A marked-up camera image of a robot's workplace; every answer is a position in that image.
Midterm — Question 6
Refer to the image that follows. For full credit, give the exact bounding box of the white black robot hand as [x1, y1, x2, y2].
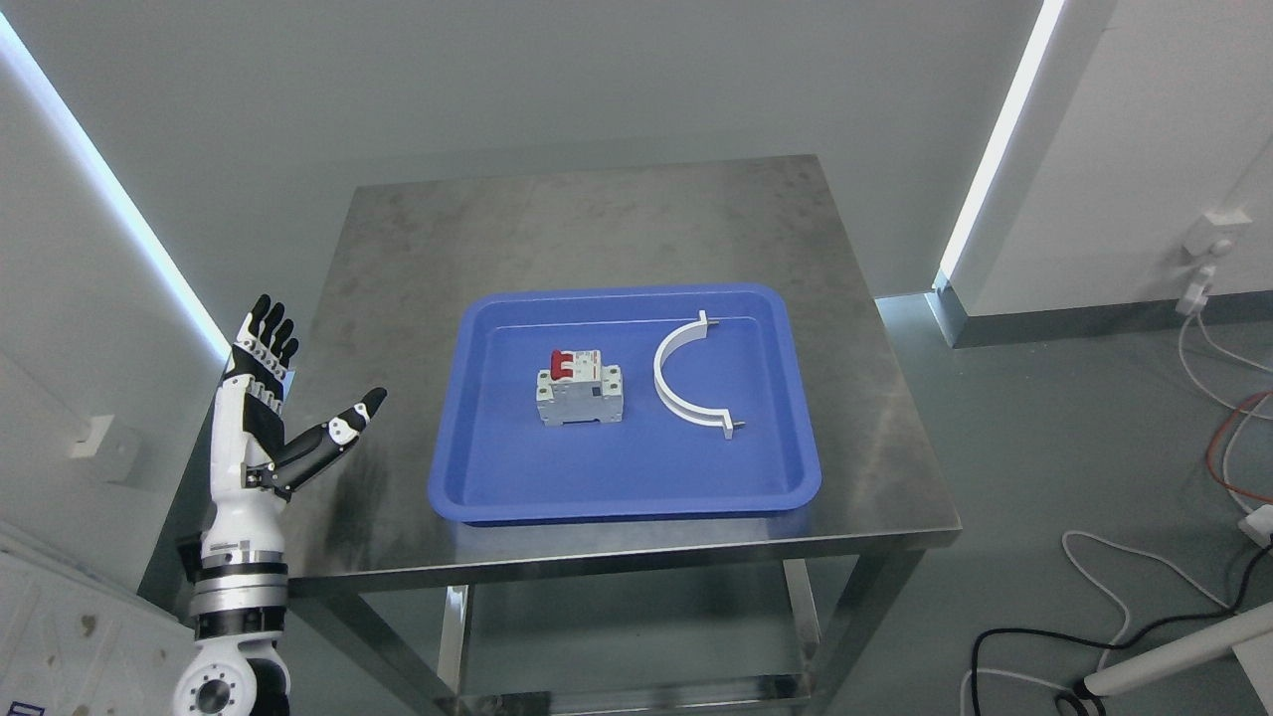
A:
[200, 294, 388, 567]

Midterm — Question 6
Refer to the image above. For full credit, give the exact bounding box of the grey red circuit breaker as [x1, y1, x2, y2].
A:
[535, 349, 625, 427]

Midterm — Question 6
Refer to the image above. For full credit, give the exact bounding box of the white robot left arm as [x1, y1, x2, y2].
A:
[171, 552, 292, 715]

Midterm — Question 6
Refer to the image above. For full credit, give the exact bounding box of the blue plastic tray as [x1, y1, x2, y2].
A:
[428, 282, 822, 524]

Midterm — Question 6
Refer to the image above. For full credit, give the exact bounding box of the white curved pipe clamp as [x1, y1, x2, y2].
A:
[651, 310, 746, 441]

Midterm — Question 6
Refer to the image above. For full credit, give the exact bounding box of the white plug adapter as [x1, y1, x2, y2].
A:
[1175, 262, 1217, 317]

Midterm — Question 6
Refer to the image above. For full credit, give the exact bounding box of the white tube stand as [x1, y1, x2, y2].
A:
[1071, 604, 1272, 711]

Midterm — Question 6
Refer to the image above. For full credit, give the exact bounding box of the white wall box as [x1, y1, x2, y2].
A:
[70, 414, 139, 484]

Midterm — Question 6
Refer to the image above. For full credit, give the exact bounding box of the black cable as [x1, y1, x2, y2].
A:
[970, 545, 1273, 716]

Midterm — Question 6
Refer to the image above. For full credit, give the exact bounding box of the white cable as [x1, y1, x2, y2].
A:
[961, 310, 1273, 716]

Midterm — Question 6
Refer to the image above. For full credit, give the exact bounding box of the orange cable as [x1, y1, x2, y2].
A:
[1206, 390, 1273, 505]

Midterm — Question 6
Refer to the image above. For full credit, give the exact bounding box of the white wall socket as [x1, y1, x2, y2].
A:
[1183, 210, 1253, 259]

